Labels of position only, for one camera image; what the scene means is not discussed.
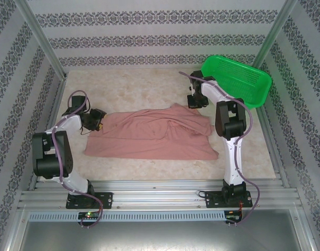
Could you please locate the green plastic basket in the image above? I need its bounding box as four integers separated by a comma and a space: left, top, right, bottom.
200, 55, 273, 110

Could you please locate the pink t-shirt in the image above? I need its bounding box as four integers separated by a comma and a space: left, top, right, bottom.
84, 103, 220, 162

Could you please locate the grey metal sheet panel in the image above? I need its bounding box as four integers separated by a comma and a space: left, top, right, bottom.
18, 221, 304, 251

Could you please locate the aluminium side rail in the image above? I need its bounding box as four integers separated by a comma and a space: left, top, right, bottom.
29, 77, 69, 191
254, 104, 293, 189

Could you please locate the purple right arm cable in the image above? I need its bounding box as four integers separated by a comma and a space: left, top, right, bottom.
178, 71, 262, 227

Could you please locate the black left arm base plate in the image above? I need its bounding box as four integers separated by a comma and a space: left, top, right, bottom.
65, 192, 114, 210

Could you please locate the aluminium frame post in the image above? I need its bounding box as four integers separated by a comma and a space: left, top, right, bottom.
254, 0, 303, 76
15, 0, 68, 81

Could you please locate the long ribbed aluminium rail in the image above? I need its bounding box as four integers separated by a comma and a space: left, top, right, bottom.
17, 179, 301, 211

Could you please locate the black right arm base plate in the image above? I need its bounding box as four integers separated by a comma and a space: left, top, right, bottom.
204, 190, 253, 209

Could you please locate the slotted grey cable duct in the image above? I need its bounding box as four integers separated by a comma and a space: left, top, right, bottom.
28, 210, 227, 222

